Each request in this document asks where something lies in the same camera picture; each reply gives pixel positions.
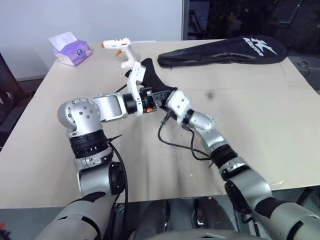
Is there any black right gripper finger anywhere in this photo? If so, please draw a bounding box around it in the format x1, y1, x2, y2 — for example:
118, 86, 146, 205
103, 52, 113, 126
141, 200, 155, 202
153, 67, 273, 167
150, 90, 174, 103

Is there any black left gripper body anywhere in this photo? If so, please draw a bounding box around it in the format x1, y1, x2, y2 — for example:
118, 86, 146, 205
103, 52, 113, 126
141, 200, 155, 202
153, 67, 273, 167
138, 86, 158, 114

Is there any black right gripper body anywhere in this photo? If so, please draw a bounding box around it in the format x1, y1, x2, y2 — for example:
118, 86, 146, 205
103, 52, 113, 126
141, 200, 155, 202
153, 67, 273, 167
156, 99, 173, 120

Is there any black drawstring pouch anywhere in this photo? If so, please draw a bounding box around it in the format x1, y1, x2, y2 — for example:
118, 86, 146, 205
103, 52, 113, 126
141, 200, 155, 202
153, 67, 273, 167
116, 57, 179, 95

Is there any white glue gun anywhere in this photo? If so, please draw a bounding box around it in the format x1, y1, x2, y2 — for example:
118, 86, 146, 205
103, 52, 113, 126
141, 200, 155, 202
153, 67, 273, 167
99, 37, 138, 69

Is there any black racket cover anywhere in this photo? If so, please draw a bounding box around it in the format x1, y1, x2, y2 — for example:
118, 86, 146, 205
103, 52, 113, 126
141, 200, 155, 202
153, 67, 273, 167
157, 35, 289, 68

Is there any purple tissue pack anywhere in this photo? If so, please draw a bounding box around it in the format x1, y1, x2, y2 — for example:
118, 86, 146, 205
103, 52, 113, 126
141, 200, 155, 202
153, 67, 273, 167
48, 31, 94, 67

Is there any beige cardboard table cover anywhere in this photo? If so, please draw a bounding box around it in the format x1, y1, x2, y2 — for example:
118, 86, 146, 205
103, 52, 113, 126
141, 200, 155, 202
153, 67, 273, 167
0, 38, 320, 210

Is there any dark chair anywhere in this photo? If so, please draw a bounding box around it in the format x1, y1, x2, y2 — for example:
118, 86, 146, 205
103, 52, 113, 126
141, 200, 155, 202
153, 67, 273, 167
0, 51, 34, 151

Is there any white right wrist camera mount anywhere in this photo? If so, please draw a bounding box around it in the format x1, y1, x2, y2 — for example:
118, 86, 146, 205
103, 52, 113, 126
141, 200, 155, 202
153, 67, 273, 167
165, 88, 193, 125

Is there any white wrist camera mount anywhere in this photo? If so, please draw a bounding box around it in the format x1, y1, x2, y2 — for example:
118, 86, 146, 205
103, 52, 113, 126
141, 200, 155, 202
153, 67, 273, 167
165, 88, 193, 125
124, 61, 149, 118

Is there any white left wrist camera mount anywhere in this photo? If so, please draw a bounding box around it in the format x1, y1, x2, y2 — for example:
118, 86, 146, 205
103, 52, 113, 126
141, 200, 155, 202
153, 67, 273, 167
124, 61, 149, 118

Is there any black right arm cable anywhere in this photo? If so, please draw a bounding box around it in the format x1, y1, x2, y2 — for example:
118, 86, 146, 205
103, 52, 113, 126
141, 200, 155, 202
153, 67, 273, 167
157, 112, 216, 169

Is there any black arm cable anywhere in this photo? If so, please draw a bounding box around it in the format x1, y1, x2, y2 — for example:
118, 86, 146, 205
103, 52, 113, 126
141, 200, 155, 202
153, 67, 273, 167
157, 112, 216, 169
106, 134, 130, 205

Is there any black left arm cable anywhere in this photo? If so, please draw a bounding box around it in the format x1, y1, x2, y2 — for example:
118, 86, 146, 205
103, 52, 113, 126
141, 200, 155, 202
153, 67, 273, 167
106, 134, 130, 205

